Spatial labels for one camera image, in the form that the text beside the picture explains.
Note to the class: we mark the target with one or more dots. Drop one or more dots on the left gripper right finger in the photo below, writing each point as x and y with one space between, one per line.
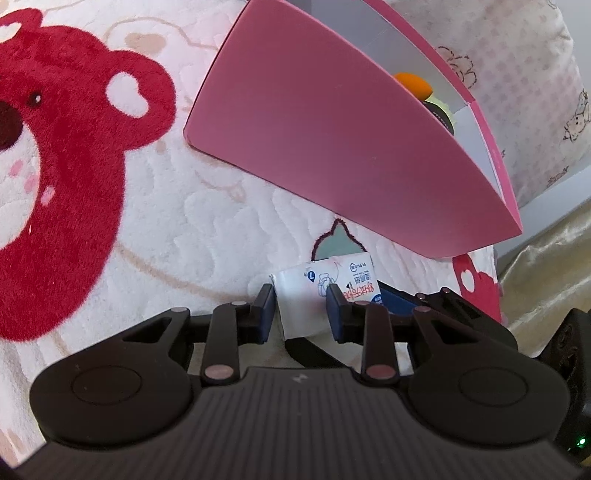
369 325

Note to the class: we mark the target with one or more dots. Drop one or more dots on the golden satin curtain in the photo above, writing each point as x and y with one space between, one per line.
547 279

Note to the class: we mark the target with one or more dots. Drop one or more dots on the white red bear blanket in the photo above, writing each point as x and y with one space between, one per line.
194 231

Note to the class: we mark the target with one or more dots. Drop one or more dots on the green yarn ball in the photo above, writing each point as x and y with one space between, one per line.
441 111

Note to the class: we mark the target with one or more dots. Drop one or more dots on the white tissue pack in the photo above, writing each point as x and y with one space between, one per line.
302 291

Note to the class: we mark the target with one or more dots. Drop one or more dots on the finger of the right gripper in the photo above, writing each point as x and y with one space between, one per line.
323 352
397 302

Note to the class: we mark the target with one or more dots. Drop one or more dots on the orange makeup sponge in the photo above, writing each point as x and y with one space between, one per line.
414 84

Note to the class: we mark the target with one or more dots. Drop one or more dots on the pink floral pillow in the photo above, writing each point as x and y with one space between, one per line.
517 60

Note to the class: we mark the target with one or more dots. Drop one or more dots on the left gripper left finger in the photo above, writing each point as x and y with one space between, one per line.
232 325

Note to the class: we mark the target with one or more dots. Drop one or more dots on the pink cardboard box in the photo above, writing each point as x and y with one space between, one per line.
302 94

